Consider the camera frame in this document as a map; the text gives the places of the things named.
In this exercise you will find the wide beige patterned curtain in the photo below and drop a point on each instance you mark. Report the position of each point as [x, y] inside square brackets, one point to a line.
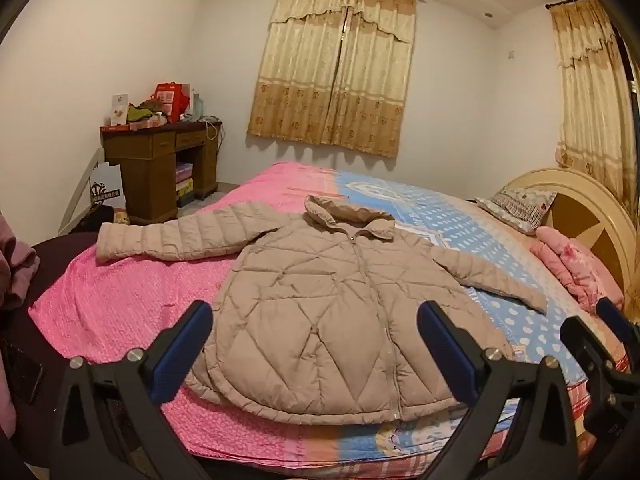
[310, 85]

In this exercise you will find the folded pink quilt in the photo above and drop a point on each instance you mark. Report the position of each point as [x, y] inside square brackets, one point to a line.
[575, 265]

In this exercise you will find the cream wooden headboard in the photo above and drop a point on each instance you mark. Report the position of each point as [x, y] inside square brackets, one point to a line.
[590, 225]

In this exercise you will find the pink garment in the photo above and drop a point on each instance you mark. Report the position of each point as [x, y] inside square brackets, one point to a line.
[15, 260]

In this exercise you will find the white upright card box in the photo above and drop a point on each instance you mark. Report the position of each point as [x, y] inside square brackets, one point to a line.
[120, 109]

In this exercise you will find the bed with pink-blue sheet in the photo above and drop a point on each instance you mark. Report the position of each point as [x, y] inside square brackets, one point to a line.
[150, 300]

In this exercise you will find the stacked boxes under desk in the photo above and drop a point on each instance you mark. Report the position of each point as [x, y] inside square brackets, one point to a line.
[184, 180]

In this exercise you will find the striped floral pillow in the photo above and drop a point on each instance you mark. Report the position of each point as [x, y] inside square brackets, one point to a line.
[520, 207]

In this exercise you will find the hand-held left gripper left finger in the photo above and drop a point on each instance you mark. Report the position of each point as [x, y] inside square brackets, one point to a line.
[182, 355]

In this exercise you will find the red gift bag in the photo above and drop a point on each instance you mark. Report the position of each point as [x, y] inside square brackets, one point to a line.
[170, 102]

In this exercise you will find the beige quilted down jacket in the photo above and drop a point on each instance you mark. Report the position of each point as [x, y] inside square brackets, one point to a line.
[310, 300]

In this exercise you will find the green cloth item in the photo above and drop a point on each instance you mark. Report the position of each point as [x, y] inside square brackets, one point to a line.
[142, 112]

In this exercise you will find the white leaning board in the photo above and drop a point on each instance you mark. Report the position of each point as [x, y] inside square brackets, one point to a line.
[80, 190]

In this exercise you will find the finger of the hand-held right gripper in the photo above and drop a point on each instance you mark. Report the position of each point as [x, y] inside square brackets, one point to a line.
[615, 317]
[585, 345]

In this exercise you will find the flat red box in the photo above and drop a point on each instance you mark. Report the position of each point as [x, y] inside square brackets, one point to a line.
[116, 129]

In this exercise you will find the white printed paper bag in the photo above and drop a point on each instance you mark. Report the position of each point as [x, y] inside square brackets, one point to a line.
[107, 185]

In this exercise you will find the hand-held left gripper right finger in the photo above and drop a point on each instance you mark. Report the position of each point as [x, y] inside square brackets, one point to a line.
[450, 355]

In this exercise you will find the brown wooden desk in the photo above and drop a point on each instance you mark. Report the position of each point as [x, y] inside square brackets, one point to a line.
[145, 170]

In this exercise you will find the narrow beige patterned curtain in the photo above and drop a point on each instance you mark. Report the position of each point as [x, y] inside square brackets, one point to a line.
[590, 110]

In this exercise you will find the translucent plastic bottle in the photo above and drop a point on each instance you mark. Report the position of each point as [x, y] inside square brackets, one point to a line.
[198, 105]

